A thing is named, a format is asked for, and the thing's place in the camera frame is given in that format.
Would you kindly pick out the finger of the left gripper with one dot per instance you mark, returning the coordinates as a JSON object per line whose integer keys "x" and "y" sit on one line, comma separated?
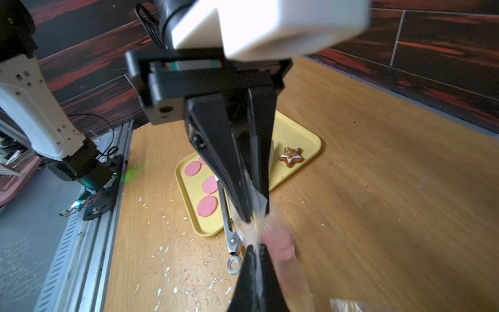
{"x": 210, "y": 133}
{"x": 261, "y": 114}

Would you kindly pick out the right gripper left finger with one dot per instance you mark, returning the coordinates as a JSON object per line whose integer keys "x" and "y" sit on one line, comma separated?
{"x": 245, "y": 296}

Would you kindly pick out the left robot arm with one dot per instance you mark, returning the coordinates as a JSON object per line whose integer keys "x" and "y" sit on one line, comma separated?
{"x": 246, "y": 31}

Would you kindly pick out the metal tongs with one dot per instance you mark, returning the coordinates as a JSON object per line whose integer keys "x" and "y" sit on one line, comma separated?
{"x": 234, "y": 244}

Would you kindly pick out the clear resealable bag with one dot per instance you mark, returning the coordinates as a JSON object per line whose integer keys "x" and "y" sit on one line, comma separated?
{"x": 268, "y": 226}

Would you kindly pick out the pink round cookie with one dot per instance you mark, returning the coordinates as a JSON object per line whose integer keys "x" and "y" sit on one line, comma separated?
{"x": 192, "y": 168}
{"x": 210, "y": 185}
{"x": 207, "y": 206}

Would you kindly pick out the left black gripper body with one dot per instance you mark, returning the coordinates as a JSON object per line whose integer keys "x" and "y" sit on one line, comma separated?
{"x": 165, "y": 80}

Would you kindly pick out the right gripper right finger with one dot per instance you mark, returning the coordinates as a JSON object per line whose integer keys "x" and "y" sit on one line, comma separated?
{"x": 270, "y": 295}

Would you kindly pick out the star gingerbread cookie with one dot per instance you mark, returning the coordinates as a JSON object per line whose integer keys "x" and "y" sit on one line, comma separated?
{"x": 291, "y": 156}

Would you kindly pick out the yellow plastic tray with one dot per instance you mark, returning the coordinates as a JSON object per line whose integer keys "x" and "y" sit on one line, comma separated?
{"x": 287, "y": 133}

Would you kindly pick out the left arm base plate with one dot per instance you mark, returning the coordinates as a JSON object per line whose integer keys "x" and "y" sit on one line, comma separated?
{"x": 105, "y": 200}

